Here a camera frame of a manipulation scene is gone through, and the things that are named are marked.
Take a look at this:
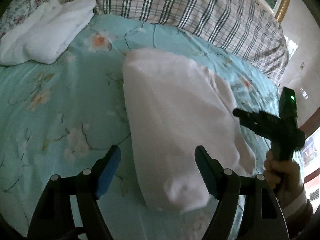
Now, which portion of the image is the gold picture frame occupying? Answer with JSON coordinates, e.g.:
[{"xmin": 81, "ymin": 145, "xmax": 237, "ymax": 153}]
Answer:
[{"xmin": 273, "ymin": 0, "xmax": 291, "ymax": 23}]

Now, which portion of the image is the white striped sleeve forearm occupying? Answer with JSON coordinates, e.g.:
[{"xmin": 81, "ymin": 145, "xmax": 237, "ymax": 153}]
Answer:
[{"xmin": 282, "ymin": 185, "xmax": 313, "ymax": 239}]

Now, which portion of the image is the teal floral bed sheet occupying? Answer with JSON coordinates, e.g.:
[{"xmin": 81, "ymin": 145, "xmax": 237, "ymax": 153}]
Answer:
[{"xmin": 1, "ymin": 15, "xmax": 278, "ymax": 239}]

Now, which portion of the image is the white folded towel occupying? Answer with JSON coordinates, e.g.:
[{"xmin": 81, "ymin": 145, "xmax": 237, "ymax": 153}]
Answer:
[{"xmin": 1, "ymin": 0, "xmax": 97, "ymax": 66}]

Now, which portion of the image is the white large garment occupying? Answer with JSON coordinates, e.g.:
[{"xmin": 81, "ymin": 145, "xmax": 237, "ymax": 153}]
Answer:
[{"xmin": 123, "ymin": 48, "xmax": 256, "ymax": 212}]

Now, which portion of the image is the right hand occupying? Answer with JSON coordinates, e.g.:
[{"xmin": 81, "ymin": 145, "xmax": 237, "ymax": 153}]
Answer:
[{"xmin": 263, "ymin": 150, "xmax": 304, "ymax": 208}]

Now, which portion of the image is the floral pillow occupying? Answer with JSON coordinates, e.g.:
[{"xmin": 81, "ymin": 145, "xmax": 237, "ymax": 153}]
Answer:
[{"xmin": 1, "ymin": 0, "xmax": 49, "ymax": 37}]

